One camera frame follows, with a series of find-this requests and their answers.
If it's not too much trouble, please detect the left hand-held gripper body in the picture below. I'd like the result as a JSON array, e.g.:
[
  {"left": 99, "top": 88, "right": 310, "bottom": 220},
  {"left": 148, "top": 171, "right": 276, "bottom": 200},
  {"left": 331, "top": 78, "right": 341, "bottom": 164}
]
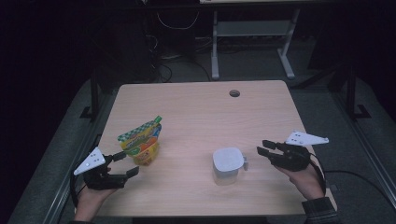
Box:
[{"left": 73, "top": 147, "right": 129, "bottom": 191}]

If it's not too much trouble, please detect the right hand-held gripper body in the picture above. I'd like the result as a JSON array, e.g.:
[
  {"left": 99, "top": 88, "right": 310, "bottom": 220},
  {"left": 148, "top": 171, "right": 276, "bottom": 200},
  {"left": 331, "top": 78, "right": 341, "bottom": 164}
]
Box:
[{"left": 270, "top": 130, "right": 330, "bottom": 173}]

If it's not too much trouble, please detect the yellow snack pouch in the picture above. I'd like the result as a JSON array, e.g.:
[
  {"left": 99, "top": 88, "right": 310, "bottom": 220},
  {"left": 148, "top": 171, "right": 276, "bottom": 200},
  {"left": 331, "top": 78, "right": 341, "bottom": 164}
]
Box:
[{"left": 117, "top": 115, "right": 163, "bottom": 166}]

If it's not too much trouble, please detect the white lidded container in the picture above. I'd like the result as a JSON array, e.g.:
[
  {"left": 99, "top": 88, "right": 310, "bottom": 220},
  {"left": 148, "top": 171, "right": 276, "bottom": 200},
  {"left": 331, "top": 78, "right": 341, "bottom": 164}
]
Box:
[{"left": 212, "top": 147, "right": 249, "bottom": 187}]

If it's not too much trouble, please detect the person's left hand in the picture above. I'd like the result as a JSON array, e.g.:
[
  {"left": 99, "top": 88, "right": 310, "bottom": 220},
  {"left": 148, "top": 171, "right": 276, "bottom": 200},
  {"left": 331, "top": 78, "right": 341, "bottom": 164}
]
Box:
[{"left": 74, "top": 184, "right": 118, "bottom": 222}]

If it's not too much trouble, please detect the person's right hand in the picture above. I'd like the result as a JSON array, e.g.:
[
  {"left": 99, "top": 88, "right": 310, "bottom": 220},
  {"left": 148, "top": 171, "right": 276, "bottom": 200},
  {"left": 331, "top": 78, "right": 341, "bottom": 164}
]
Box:
[{"left": 275, "top": 165, "right": 325, "bottom": 201}]

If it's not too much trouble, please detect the black metal stand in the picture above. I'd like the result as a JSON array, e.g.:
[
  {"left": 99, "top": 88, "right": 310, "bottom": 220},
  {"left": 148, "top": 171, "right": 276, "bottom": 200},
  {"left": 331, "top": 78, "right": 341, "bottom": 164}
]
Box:
[
  {"left": 342, "top": 62, "right": 372, "bottom": 120},
  {"left": 79, "top": 71, "right": 101, "bottom": 122}
]

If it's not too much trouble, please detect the left hand-held gripper cable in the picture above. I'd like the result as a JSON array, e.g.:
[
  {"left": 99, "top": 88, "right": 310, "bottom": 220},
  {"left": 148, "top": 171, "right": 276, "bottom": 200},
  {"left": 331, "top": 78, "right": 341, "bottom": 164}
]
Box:
[{"left": 69, "top": 164, "right": 88, "bottom": 208}]

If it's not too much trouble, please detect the hand-held gripper cable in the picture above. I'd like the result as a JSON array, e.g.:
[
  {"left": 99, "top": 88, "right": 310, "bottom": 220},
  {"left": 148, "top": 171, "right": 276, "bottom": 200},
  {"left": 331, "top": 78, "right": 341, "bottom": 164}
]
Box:
[
  {"left": 309, "top": 152, "right": 328, "bottom": 197},
  {"left": 69, "top": 164, "right": 88, "bottom": 208}
]

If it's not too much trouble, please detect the right hand-held gripper cable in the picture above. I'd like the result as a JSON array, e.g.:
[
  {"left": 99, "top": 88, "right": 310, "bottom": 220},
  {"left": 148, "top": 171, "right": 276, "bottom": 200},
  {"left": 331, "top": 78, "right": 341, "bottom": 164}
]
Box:
[{"left": 309, "top": 152, "right": 328, "bottom": 197}]

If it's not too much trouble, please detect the grey metal floor rail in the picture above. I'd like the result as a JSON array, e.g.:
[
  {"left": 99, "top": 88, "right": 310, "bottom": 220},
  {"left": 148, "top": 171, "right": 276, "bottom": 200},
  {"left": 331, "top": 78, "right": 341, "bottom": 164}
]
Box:
[
  {"left": 334, "top": 92, "right": 396, "bottom": 202},
  {"left": 41, "top": 92, "right": 113, "bottom": 224}
]

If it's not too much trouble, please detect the black floor cable bundle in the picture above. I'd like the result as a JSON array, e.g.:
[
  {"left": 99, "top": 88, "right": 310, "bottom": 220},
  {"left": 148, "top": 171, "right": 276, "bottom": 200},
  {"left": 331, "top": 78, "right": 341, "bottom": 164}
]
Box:
[{"left": 148, "top": 34, "right": 213, "bottom": 83}]

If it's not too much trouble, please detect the white metal desk frame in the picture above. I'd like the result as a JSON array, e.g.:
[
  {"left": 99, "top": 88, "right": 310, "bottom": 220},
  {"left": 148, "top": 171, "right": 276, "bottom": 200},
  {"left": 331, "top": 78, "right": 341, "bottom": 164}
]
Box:
[{"left": 210, "top": 8, "right": 302, "bottom": 80}]

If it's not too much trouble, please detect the white hanging cable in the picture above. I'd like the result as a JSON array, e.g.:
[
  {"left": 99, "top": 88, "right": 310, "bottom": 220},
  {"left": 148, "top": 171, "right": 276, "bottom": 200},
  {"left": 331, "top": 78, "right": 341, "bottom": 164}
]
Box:
[{"left": 156, "top": 10, "right": 200, "bottom": 31}]

